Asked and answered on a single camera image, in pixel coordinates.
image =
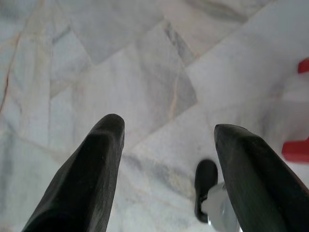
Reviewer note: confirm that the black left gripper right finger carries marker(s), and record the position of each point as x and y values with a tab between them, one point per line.
256	183

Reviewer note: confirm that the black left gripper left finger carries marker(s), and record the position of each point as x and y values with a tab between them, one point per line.
91	174

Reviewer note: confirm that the robot left leg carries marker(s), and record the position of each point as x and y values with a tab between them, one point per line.
205	181

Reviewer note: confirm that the red plastic stool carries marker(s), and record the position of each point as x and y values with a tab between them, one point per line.
297	151

